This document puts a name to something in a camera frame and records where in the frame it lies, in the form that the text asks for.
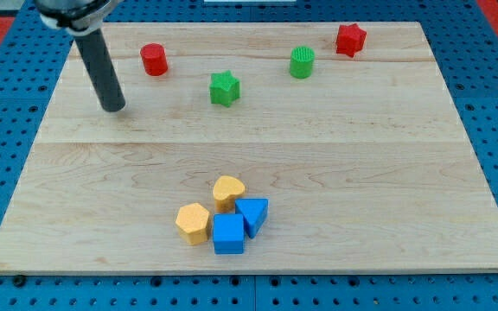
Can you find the red star block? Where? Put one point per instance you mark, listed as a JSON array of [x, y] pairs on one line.
[[350, 39]]

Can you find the yellow hexagon block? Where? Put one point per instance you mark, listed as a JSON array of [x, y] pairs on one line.
[[193, 223]]

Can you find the yellow heart block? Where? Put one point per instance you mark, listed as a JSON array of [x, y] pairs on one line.
[[225, 191]]

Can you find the wooden board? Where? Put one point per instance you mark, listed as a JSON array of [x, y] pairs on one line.
[[366, 164]]

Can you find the red cylinder block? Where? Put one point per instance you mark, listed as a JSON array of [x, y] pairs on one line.
[[154, 59]]

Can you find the robot arm flange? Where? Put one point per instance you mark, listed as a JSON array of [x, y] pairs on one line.
[[77, 17]]

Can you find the blue triangle block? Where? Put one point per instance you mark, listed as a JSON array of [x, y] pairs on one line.
[[254, 212]]

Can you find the green star block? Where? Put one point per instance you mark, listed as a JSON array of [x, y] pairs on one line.
[[224, 88]]

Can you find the blue cube block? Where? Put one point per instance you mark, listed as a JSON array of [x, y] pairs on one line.
[[228, 233]]

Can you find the green cylinder block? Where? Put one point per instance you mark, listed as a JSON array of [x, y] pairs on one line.
[[301, 62]]

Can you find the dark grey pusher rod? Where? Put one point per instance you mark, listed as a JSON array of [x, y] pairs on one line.
[[98, 63]]

